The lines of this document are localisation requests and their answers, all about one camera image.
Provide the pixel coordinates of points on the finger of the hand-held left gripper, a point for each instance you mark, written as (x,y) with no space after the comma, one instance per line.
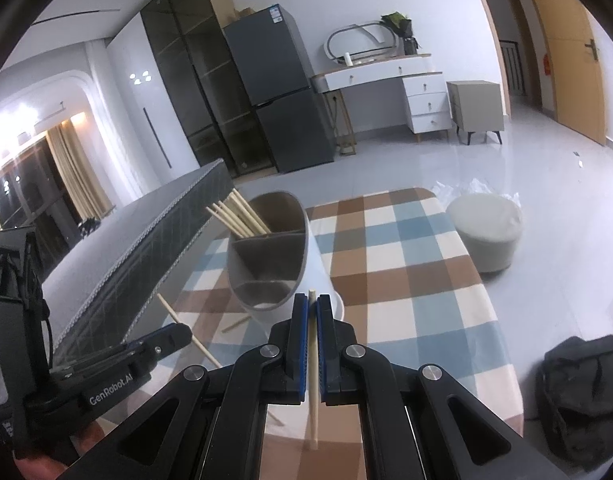
(161,340)

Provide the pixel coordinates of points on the small black device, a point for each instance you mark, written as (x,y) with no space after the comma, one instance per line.
(89,226)

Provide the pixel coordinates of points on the dark glass window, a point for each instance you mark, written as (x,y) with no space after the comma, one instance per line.
(26,195)

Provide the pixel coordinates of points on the black bag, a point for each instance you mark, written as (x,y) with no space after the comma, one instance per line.
(581,400)

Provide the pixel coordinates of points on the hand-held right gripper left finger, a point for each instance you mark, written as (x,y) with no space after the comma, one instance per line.
(299,350)

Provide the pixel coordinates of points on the person's left hand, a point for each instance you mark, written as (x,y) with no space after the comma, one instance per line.
(84,437)

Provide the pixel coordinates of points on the dark grey refrigerator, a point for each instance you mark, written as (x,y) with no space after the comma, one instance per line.
(276,85)

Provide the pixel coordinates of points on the dark glass display cabinet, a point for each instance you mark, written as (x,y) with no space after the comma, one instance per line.
(186,60)

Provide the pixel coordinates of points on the yellow wooden door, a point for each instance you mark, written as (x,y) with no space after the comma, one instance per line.
(571,60)

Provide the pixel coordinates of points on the white wardrobe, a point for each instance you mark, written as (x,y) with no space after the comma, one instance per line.
(136,125)

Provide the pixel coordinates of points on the white vanity desk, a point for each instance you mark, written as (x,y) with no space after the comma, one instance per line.
(376,74)

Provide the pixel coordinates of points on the wrapped flower bouquet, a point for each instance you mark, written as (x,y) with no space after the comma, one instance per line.
(404,25)

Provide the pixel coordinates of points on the bunch of wooden chopsticks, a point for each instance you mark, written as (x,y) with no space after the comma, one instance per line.
(241,220)

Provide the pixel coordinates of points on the oval vanity mirror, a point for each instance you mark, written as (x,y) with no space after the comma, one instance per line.
(356,42)

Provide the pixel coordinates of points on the pale wooden chopstick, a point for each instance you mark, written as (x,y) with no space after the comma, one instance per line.
(236,323)
(206,350)
(314,425)

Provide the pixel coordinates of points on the round white fluffy stool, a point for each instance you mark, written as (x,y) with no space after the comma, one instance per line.
(486,240)

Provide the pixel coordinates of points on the gold frame stool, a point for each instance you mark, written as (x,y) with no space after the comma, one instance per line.
(347,149)

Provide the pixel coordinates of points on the cardboard box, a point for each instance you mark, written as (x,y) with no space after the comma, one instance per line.
(245,12)

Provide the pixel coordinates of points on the plaid checkered table cloth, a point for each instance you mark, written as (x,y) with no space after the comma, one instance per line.
(411,285)

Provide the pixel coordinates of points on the red fire extinguisher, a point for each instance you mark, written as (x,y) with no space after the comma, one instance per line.
(546,64)

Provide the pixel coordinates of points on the white grey utensil holder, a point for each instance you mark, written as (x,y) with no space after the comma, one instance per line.
(316,265)

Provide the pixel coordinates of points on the beige curtain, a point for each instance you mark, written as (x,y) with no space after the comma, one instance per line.
(79,175)

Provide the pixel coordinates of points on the grey quilted mattress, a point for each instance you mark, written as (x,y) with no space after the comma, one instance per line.
(136,240)

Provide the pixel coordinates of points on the grey nightstand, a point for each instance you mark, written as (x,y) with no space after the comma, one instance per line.
(476,110)

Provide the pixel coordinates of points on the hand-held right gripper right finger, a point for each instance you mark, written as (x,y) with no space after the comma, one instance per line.
(325,350)

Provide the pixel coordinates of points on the clear plastic wrap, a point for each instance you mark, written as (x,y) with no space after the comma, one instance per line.
(446,190)

